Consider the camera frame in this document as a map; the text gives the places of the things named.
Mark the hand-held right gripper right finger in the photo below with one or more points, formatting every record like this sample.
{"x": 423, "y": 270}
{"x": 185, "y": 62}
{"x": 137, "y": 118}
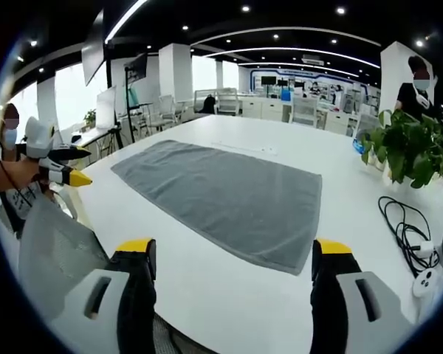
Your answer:
{"x": 328, "y": 295}

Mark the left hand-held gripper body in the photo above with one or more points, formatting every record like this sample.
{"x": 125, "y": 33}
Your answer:
{"x": 38, "y": 136}

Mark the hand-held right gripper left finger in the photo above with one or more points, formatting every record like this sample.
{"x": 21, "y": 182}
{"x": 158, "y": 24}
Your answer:
{"x": 136, "y": 295}

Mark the grey towel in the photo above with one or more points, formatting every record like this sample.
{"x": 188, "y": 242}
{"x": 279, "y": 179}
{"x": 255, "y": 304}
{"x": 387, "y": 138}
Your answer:
{"x": 225, "y": 199}

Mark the small green plant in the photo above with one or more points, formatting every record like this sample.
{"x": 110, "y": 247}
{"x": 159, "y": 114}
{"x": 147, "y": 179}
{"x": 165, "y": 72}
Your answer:
{"x": 90, "y": 118}

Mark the person's white printed shirt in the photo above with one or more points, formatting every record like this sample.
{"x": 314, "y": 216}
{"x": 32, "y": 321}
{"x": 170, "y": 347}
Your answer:
{"x": 22, "y": 201}

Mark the white board panel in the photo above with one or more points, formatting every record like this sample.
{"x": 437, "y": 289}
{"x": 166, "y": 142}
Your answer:
{"x": 106, "y": 108}

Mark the grey mesh office chair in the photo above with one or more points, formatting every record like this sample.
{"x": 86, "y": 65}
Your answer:
{"x": 55, "y": 247}

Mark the white table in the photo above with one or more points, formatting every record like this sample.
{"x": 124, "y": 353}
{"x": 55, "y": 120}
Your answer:
{"x": 243, "y": 313}

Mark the hanging display screen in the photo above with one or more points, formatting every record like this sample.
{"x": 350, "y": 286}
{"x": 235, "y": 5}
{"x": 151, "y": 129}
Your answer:
{"x": 93, "y": 55}

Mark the white handheld controller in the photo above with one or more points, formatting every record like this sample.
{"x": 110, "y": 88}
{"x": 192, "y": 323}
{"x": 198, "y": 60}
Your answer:
{"x": 426, "y": 283}

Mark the white power adapter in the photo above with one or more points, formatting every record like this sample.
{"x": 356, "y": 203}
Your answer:
{"x": 422, "y": 250}

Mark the white office chair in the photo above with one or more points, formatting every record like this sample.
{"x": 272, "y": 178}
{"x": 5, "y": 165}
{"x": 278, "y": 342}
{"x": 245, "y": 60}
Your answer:
{"x": 228, "y": 101}
{"x": 304, "y": 110}
{"x": 168, "y": 108}

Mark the black backpack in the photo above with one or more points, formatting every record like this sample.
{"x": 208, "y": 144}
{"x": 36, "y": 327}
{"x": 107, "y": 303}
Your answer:
{"x": 208, "y": 105}

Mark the blue object beside plant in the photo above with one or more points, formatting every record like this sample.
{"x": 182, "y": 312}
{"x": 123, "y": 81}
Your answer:
{"x": 358, "y": 145}

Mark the green potted plant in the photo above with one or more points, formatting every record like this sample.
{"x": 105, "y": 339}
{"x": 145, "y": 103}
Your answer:
{"x": 409, "y": 147}

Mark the white table socket strip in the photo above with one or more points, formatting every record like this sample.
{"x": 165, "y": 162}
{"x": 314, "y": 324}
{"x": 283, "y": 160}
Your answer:
{"x": 243, "y": 146}

